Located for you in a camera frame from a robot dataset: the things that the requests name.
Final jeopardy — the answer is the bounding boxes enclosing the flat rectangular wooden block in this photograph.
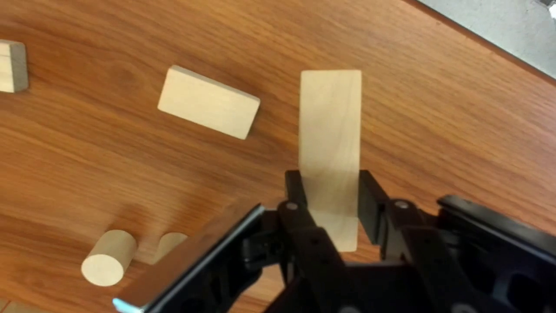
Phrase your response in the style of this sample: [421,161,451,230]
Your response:
[157,63,263,141]

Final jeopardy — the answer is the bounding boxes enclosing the small wooden cube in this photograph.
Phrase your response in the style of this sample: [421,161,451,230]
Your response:
[0,39,30,96]

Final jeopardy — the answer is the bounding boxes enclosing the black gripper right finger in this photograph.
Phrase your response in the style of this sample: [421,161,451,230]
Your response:
[359,167,484,313]

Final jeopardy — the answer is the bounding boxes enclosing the long wooden block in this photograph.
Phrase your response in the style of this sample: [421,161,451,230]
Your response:
[298,68,365,254]

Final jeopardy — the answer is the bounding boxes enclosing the tall wooden cylinder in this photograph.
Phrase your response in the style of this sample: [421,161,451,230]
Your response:
[81,228,140,289]

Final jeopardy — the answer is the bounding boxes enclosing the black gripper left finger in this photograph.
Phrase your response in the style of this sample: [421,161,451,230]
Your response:
[275,169,352,313]

